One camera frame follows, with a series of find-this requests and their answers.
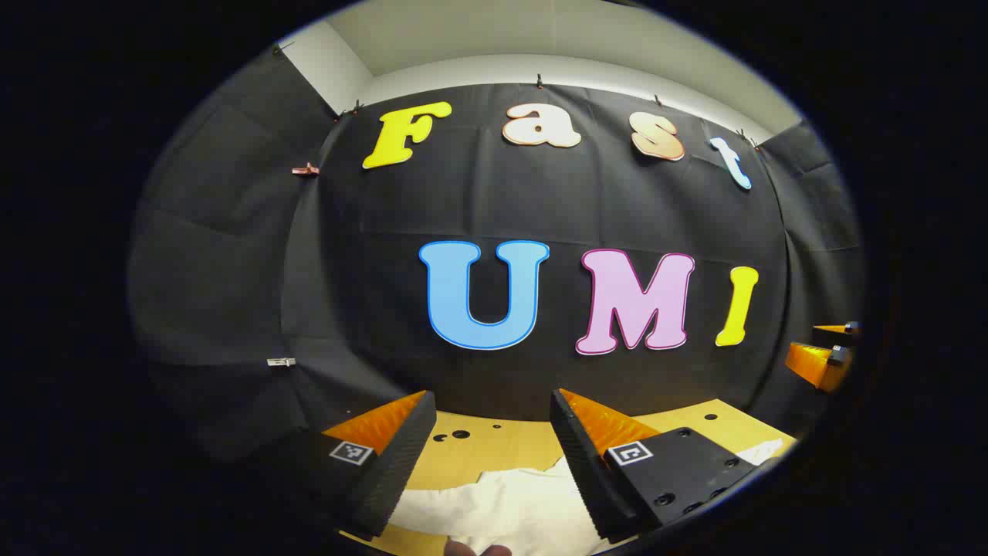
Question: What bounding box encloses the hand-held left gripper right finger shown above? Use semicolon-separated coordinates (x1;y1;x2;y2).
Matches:
550;388;761;545

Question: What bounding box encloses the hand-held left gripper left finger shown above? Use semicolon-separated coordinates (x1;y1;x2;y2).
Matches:
305;390;438;541

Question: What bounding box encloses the cream sweater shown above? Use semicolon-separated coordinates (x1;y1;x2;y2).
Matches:
390;439;796;556

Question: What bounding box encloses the black backdrop cloth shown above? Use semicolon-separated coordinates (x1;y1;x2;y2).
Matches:
127;50;865;464

